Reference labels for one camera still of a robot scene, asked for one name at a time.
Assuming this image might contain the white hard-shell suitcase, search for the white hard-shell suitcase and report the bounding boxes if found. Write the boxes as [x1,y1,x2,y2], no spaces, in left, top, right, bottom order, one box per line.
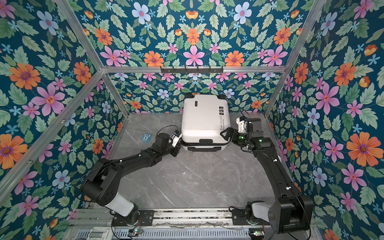
[181,94,231,152]

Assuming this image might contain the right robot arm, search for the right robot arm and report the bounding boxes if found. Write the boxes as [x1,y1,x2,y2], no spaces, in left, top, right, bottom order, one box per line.
[220,117,314,234]

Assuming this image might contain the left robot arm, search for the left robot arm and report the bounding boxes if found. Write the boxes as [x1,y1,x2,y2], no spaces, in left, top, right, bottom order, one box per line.
[81,130,183,225]

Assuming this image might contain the small teal owl toy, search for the small teal owl toy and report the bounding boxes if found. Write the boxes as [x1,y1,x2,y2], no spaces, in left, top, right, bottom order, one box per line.
[142,134,152,143]

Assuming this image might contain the black hook rack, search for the black hook rack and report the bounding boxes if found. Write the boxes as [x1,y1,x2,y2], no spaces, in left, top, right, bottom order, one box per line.
[160,67,224,74]

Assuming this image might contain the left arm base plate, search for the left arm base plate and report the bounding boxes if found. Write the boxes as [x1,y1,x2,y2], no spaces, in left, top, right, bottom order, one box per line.
[112,210,155,227]

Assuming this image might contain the aluminium mounting rail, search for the aluminium mounting rail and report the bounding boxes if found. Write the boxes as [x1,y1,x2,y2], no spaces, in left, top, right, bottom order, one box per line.
[71,207,316,229]

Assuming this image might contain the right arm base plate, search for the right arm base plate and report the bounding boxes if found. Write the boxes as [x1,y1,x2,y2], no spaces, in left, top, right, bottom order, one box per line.
[229,206,270,227]

